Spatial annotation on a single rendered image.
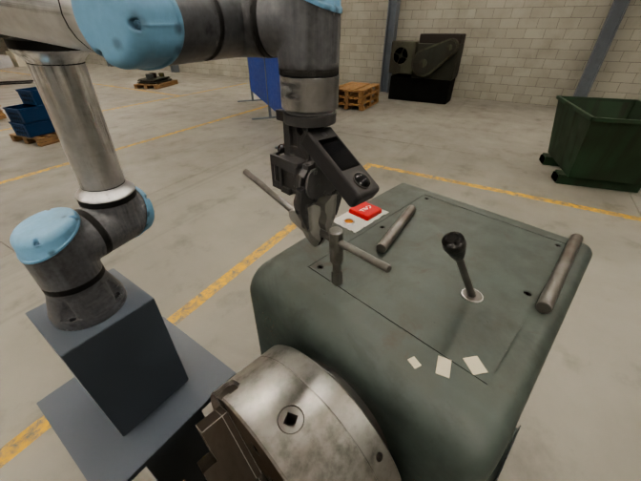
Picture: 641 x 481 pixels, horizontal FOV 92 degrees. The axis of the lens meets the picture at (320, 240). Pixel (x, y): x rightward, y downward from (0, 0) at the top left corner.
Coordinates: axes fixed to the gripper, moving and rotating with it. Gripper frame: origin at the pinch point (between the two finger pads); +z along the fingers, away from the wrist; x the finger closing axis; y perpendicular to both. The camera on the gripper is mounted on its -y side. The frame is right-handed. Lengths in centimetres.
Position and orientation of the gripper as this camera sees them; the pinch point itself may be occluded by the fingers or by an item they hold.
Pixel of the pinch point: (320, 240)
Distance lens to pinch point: 51.5
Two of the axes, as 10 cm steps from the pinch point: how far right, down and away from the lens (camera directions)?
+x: -7.1, 4.0, -5.8
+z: 0.0, 8.2, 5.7
